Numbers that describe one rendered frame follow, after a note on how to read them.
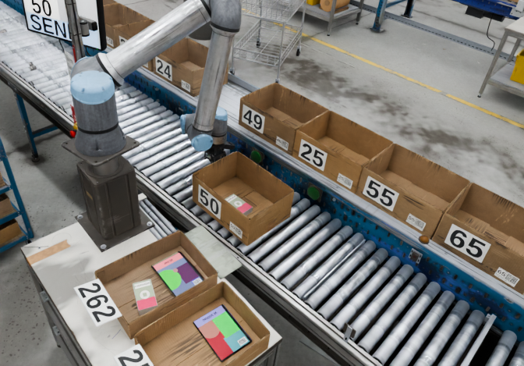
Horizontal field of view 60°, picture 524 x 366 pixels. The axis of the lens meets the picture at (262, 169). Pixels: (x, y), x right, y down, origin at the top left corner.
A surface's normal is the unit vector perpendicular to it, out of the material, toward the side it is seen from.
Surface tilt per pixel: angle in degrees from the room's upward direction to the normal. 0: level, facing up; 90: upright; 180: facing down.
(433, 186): 89
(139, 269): 0
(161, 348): 1
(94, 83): 2
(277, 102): 90
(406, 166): 90
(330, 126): 90
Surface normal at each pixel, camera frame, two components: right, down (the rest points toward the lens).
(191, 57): -0.67, 0.41
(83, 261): 0.08, -0.78
